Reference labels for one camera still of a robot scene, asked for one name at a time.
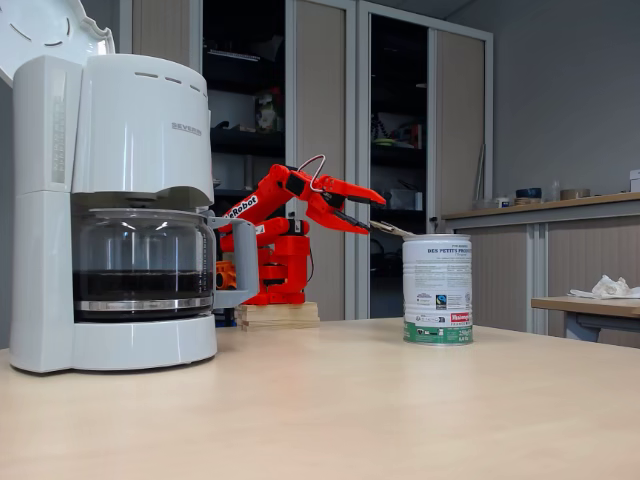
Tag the low sideboard wooden top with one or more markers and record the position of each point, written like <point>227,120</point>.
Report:
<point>575,240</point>

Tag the small side table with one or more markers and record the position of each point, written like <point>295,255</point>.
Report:
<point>590,306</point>

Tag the white crumpled cloth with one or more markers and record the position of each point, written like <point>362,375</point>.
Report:
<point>607,287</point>

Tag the white drip coffee maker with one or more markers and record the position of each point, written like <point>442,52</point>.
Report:
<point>140,130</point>

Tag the red robot arm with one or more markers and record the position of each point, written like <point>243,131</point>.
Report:
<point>272,240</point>

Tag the colourful printed box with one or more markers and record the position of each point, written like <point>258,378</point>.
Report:
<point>270,112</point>

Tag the dark blue bowl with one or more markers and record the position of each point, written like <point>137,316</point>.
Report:
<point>529,193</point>

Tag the wooden base block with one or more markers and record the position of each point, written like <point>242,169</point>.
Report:
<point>280,317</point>

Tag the white green coffee tin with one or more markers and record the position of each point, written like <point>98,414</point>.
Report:
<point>437,285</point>

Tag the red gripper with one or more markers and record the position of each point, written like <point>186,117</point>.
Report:
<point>334,198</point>

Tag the orange clamp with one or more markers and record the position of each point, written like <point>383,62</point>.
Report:
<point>226,275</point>

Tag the clear glass jar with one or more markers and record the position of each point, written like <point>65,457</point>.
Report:
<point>555,192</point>

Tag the tall grey cabinet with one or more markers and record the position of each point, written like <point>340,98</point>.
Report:
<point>320,100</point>
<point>460,125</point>

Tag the small white carton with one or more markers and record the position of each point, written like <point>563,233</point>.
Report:
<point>635,181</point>

